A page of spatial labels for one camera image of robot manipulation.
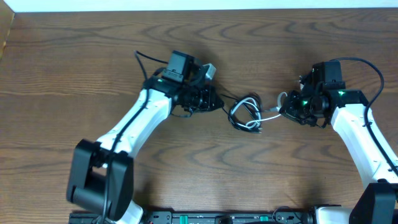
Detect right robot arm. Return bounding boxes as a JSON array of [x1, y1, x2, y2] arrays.
[[278, 58, 397, 223]]

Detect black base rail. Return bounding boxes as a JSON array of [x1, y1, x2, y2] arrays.
[[68, 211, 352, 224]]

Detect white cable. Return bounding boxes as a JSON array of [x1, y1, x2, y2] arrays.
[[230, 91, 289, 130]]

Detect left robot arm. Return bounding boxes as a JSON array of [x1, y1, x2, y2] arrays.
[[66, 50, 224, 223]]

